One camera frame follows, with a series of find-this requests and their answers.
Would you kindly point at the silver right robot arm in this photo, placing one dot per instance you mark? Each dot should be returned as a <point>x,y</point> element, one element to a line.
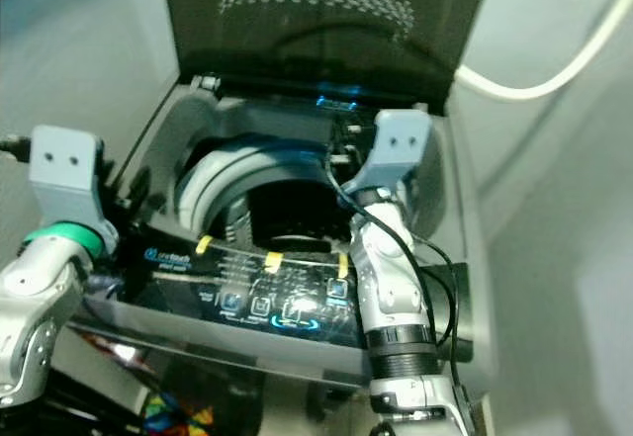
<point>386,278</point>

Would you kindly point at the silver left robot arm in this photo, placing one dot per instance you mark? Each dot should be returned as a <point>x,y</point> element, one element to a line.
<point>32,298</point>

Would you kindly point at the grey top-load washing machine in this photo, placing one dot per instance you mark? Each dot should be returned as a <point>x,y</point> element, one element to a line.
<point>188,332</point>

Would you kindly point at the dark glass washer lid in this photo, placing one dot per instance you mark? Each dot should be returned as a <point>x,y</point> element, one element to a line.
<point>326,31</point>

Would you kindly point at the yellow tape strip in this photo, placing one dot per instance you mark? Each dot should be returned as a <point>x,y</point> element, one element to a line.
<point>273,263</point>
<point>204,244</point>
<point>343,265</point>

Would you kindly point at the washer drum with grey rim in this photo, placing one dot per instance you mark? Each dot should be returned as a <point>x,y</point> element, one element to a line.
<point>208,174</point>

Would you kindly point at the colourful patterned cloth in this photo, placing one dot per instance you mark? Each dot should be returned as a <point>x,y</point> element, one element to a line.
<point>173,418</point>

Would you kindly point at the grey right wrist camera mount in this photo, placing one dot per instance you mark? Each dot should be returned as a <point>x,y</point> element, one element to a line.
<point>396,149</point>

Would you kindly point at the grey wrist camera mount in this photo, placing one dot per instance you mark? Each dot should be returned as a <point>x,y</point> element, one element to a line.
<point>67,174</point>
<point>396,149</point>

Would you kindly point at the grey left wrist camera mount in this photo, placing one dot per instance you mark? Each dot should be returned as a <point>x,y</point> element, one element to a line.
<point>67,174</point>

